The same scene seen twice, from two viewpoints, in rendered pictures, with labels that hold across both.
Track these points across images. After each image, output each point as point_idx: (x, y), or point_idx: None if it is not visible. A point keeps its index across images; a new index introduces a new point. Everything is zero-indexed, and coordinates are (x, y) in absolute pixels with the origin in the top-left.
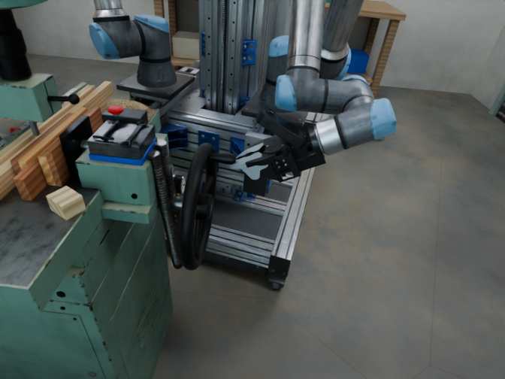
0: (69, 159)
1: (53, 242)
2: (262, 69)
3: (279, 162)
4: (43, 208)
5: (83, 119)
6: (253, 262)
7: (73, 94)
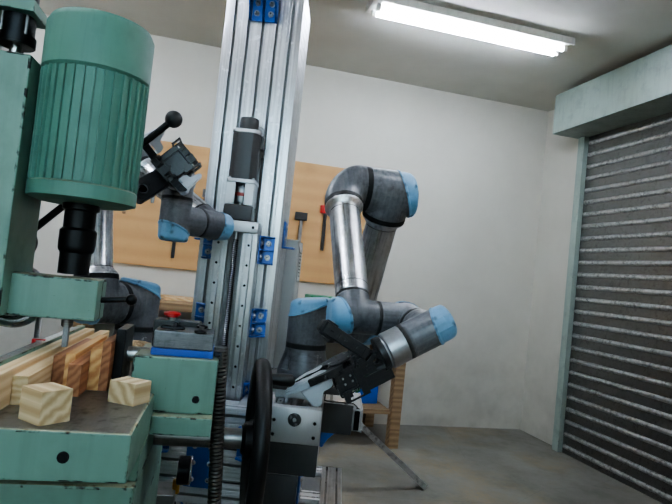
0: (118, 359)
1: (131, 415)
2: (270, 348)
3: (345, 379)
4: (97, 400)
5: (132, 325)
6: None
7: (132, 294)
